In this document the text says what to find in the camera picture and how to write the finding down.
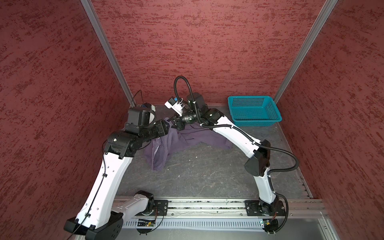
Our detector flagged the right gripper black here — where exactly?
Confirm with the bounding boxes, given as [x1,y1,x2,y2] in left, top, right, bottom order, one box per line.
[165,109,201,130]

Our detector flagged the purple trousers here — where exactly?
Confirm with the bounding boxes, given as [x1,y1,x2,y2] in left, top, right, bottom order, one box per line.
[144,123,233,171]

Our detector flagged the teal plastic basket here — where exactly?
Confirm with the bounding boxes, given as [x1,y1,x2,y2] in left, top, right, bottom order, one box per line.
[228,96,282,127]

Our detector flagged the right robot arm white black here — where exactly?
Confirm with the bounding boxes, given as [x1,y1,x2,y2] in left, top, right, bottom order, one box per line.
[165,93,279,216]

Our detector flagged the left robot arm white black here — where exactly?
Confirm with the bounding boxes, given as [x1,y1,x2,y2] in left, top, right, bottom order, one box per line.
[64,120,170,240]

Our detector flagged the left circuit board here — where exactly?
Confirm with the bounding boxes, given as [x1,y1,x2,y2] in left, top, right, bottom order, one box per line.
[137,219,157,228]

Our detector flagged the circuit board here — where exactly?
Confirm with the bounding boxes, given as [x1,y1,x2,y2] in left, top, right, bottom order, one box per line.
[137,219,157,228]
[263,219,279,234]

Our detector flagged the right circuit board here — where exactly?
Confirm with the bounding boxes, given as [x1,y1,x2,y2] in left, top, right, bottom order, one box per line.
[263,219,279,234]

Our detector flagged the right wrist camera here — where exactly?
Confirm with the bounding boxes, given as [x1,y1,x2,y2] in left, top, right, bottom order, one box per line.
[165,97,185,117]

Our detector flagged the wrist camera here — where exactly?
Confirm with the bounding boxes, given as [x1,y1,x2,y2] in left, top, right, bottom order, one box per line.
[127,103,156,127]
[165,97,185,117]

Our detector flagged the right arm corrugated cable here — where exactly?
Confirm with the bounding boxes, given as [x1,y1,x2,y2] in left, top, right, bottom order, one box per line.
[173,75,301,235]

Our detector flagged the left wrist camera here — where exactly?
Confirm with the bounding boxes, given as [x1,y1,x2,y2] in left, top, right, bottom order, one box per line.
[127,103,156,127]

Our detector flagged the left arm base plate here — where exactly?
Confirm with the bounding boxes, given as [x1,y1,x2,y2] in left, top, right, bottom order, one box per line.
[150,200,169,216]

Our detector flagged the aluminium front rail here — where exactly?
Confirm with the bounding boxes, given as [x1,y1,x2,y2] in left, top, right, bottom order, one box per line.
[86,197,328,219]

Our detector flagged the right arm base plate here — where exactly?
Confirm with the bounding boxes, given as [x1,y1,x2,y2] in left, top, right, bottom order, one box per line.
[245,200,286,217]

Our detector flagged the white vented cable duct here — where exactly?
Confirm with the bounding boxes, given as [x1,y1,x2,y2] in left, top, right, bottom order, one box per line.
[123,218,264,232]

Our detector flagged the left corner aluminium post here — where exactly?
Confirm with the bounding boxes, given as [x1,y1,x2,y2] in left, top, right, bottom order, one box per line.
[81,0,137,107]

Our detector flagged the corner aluminium post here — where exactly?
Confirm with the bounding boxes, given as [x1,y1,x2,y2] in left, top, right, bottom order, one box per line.
[81,0,137,107]
[274,0,338,104]

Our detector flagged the right corner aluminium post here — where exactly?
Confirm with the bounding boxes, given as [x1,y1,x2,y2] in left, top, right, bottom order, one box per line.
[274,0,338,104]

